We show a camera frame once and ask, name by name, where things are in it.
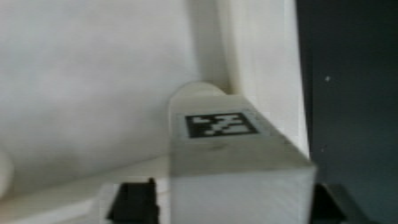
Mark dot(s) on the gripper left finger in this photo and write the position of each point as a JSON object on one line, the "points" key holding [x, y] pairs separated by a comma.
{"points": [[135, 209]]}

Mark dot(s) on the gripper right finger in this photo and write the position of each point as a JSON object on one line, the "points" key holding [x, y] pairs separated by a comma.
{"points": [[334, 209]]}

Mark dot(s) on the white leg with tag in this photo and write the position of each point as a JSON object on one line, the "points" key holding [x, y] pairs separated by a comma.
{"points": [[242, 176]]}

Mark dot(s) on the white square tabletop part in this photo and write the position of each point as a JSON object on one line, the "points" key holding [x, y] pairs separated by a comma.
{"points": [[98, 56]]}

